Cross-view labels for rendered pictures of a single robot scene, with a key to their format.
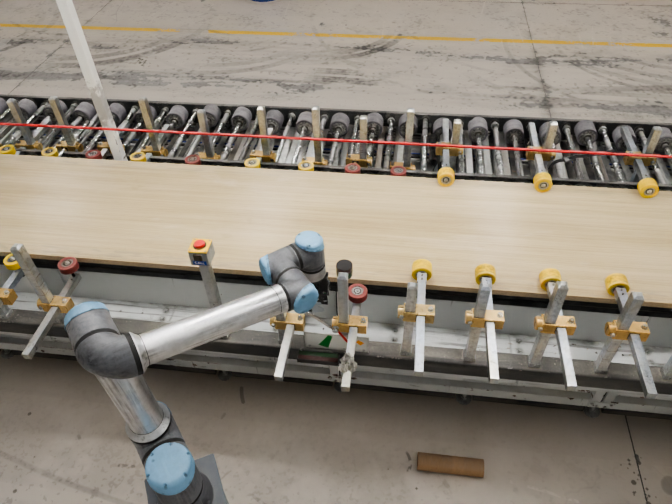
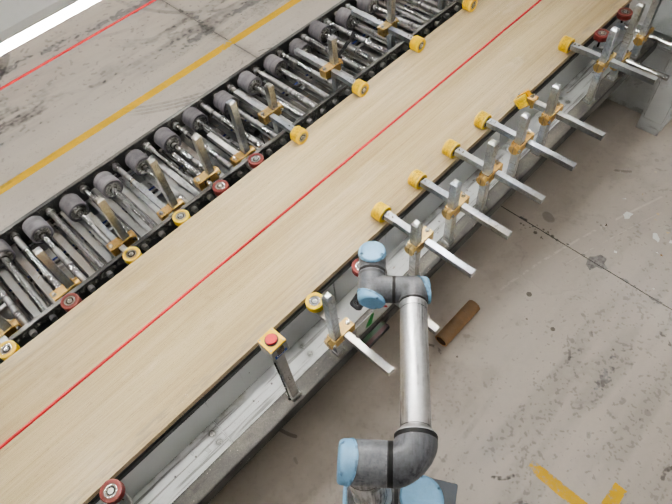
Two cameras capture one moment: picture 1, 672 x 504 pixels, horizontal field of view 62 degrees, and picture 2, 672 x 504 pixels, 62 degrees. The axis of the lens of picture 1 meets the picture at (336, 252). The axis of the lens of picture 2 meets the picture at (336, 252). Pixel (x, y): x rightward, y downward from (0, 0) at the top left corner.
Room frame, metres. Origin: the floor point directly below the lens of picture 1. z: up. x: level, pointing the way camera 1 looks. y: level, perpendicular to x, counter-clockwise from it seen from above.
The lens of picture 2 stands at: (0.71, 0.93, 2.90)
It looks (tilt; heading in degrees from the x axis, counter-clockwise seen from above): 56 degrees down; 312
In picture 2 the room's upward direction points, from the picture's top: 8 degrees counter-clockwise
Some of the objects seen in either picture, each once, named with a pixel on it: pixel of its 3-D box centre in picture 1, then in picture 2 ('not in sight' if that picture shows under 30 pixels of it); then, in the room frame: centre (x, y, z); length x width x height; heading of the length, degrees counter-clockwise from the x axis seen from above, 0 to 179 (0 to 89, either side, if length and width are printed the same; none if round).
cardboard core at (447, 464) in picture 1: (450, 464); (457, 322); (1.16, -0.49, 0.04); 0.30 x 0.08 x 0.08; 81
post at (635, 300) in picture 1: (615, 337); (516, 152); (1.22, -1.01, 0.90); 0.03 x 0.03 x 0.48; 81
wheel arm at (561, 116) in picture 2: not in sight; (568, 119); (1.09, -1.28, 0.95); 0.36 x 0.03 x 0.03; 171
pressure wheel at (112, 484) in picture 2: (71, 271); (116, 493); (1.71, 1.15, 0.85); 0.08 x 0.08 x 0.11
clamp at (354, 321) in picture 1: (349, 323); not in sight; (1.37, -0.04, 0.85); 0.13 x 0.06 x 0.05; 81
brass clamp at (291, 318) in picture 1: (287, 321); (339, 334); (1.41, 0.20, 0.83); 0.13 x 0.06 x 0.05; 81
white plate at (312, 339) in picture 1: (336, 342); (376, 314); (1.36, 0.01, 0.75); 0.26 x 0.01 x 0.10; 81
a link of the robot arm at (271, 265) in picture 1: (281, 266); (374, 287); (1.24, 0.18, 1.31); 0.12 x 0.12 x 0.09; 31
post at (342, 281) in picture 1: (343, 316); not in sight; (1.37, -0.02, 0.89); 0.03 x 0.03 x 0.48; 81
